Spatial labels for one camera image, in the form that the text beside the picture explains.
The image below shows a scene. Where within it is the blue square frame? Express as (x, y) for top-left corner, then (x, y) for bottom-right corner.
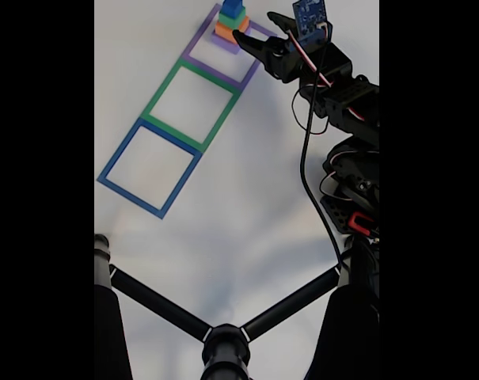
(96, 117), (203, 219)

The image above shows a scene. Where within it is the green foam block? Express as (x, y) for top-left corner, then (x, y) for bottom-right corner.
(218, 7), (249, 30)

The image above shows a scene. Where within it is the red white servo cable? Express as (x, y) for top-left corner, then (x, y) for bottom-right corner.
(287, 33), (334, 89)

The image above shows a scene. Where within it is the purple square frame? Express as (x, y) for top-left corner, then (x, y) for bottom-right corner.
(181, 2), (279, 91)

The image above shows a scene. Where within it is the green square frame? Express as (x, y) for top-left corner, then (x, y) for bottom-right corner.
(139, 58), (241, 154)

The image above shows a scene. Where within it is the gripper camera circuit board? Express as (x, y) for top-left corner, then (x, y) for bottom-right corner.
(292, 0), (334, 45)

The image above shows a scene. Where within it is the orange foam block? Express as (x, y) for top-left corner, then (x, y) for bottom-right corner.
(214, 17), (251, 41)

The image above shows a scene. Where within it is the red clamp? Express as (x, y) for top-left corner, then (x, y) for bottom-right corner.
(348, 211), (377, 234)

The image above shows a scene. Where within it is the purple foam block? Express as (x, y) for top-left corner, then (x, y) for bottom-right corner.
(211, 29), (253, 55)

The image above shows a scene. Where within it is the black camera tripod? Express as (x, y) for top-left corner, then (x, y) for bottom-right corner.
(94, 233), (380, 380)

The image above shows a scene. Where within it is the small blue cube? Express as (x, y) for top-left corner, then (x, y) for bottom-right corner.
(221, 0), (246, 19)

